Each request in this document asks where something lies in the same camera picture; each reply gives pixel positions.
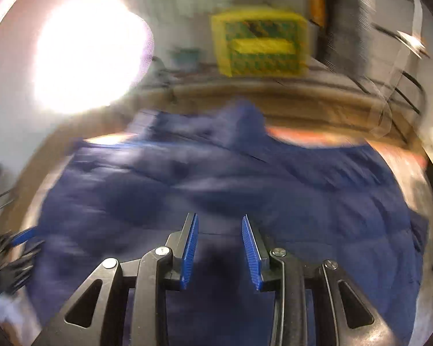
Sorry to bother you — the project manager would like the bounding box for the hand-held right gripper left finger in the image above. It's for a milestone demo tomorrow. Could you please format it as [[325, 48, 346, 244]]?
[[32, 212, 200, 346]]

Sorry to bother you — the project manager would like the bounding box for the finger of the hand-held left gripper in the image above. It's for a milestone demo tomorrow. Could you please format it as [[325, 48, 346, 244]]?
[[10, 225, 39, 248]]

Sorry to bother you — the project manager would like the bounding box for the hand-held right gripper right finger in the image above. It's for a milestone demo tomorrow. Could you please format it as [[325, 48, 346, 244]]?
[[241, 214, 394, 346]]

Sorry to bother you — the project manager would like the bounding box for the navy quilted jacket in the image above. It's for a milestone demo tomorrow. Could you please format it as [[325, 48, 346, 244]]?
[[27, 99, 430, 346]]

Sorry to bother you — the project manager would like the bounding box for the black metal clothes rack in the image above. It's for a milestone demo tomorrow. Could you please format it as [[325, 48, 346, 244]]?
[[357, 17, 428, 116]]

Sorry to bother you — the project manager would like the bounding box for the yellow green box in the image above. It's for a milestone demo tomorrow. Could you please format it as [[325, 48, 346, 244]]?
[[211, 7, 309, 78]]

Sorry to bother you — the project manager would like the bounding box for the grey knit garment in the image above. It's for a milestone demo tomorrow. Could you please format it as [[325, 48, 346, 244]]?
[[324, 0, 369, 73]]

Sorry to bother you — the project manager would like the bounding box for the ring light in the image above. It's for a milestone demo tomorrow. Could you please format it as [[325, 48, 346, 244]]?
[[32, 0, 154, 114]]

